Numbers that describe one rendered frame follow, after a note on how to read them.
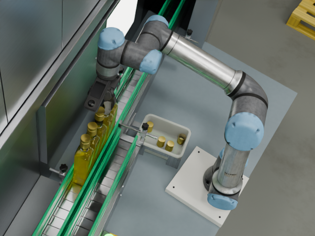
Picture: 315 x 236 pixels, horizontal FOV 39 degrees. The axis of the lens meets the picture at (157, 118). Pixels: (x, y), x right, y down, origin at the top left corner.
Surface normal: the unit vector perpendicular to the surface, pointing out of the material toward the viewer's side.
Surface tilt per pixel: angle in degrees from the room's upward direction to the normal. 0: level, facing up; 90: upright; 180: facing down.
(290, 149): 0
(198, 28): 90
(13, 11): 90
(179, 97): 0
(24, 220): 0
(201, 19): 90
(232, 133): 82
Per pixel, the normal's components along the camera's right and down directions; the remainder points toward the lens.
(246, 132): -0.28, 0.66
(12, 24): 0.93, 0.36
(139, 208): 0.18, -0.60
